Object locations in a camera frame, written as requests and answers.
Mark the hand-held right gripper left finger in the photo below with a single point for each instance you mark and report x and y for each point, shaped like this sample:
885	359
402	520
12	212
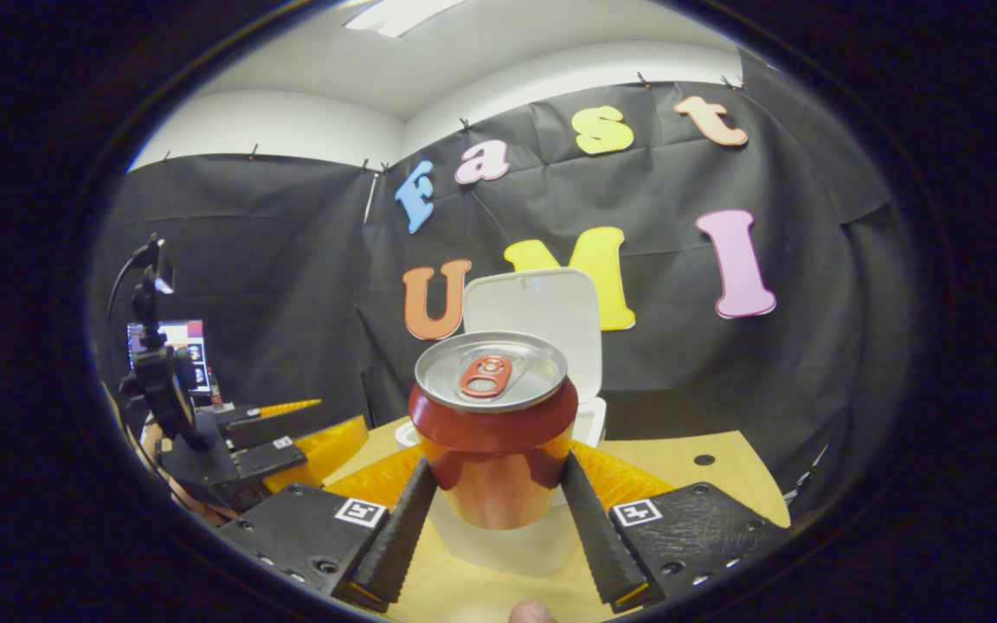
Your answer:
395	545

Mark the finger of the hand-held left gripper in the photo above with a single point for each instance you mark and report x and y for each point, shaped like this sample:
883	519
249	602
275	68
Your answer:
278	424
325	454

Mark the white desktop garbage bin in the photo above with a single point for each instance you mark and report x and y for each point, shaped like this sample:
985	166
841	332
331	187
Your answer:
533	303

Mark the computer monitor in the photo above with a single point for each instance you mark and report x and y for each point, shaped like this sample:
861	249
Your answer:
183	346

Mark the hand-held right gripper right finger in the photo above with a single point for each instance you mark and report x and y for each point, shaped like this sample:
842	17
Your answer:
602	545

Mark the red pop can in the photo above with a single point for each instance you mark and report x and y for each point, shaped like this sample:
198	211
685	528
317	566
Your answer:
494	467

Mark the small red bottle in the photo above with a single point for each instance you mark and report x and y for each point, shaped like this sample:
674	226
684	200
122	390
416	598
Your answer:
215	389

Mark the wooden desktop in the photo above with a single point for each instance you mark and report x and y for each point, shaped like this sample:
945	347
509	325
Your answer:
723	484

